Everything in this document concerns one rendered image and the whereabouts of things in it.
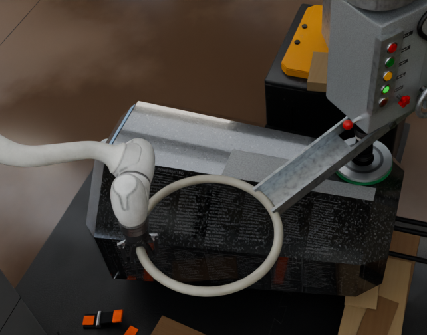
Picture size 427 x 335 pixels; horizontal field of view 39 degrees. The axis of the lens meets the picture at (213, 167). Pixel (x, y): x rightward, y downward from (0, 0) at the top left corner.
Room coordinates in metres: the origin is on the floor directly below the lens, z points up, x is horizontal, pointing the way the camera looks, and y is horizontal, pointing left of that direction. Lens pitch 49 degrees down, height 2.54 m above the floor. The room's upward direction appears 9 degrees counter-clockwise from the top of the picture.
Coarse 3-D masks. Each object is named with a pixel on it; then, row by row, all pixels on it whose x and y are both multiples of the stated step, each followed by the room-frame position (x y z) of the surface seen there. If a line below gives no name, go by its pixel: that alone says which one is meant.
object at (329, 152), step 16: (336, 128) 1.42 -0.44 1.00; (384, 128) 1.36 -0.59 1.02; (320, 144) 1.39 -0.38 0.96; (336, 144) 1.38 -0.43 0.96; (368, 144) 1.34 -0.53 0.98; (304, 160) 1.36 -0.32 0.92; (320, 160) 1.34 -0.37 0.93; (336, 160) 1.29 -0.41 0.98; (272, 176) 1.31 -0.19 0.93; (288, 176) 1.32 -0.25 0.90; (304, 176) 1.30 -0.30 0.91; (320, 176) 1.26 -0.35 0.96; (272, 192) 1.28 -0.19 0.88; (288, 192) 1.26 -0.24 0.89; (304, 192) 1.23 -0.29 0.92; (272, 208) 1.19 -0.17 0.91; (288, 208) 1.20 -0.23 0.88
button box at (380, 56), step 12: (384, 36) 1.27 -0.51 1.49; (396, 36) 1.27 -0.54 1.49; (384, 48) 1.26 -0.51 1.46; (396, 48) 1.27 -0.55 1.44; (372, 60) 1.27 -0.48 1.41; (384, 60) 1.26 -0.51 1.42; (396, 60) 1.28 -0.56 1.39; (372, 72) 1.27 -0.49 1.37; (384, 72) 1.26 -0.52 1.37; (396, 72) 1.28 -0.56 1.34; (372, 84) 1.26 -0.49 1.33; (384, 84) 1.26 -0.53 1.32; (372, 96) 1.26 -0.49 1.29; (384, 96) 1.27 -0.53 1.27; (372, 108) 1.25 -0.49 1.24; (384, 108) 1.27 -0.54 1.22
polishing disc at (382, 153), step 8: (352, 144) 1.48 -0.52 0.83; (376, 144) 1.46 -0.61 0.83; (376, 152) 1.42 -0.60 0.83; (384, 152) 1.42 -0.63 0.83; (376, 160) 1.39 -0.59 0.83; (384, 160) 1.38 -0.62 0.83; (344, 168) 1.37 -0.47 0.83; (352, 168) 1.37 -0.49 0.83; (360, 168) 1.36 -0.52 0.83; (368, 168) 1.36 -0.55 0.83; (376, 168) 1.35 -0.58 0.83; (384, 168) 1.34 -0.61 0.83; (344, 176) 1.34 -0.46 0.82; (352, 176) 1.33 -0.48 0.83; (360, 176) 1.33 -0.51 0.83; (368, 176) 1.32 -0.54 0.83; (376, 176) 1.31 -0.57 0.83
